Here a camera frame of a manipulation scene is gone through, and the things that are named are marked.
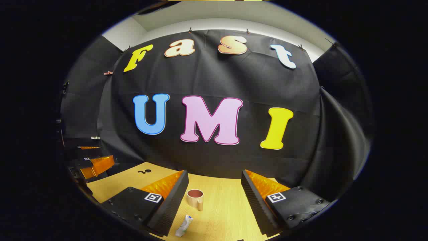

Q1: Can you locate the wooden desktop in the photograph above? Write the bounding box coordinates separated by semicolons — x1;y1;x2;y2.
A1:
86;162;285;241

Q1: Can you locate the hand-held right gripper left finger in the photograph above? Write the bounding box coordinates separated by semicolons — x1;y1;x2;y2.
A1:
100;170;189;237

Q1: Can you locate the beige cup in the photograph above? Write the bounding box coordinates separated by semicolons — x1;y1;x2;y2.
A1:
187;189;204;211

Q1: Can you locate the white toothpaste tube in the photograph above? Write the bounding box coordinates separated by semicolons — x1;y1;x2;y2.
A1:
175;215;194;237

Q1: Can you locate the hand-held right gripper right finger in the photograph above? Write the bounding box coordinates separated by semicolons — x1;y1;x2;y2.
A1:
241;169;331;236

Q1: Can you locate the black backdrop cloth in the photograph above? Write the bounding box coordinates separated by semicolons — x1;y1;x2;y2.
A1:
60;29;371;201

